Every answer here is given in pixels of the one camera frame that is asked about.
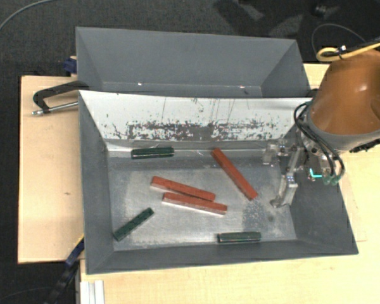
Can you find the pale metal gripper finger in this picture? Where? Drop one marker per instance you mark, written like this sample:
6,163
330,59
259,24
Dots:
270,153
287,188

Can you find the red-brown flat block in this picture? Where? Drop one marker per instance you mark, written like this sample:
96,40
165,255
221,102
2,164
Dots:
183,188
234,173
194,203

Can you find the dark green flat block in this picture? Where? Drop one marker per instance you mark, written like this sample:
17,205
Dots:
152,153
239,237
133,224

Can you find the grey metal bin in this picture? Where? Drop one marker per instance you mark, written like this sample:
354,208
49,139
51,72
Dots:
190,59

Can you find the pale wood board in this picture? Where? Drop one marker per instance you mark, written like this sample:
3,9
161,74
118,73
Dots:
47,176

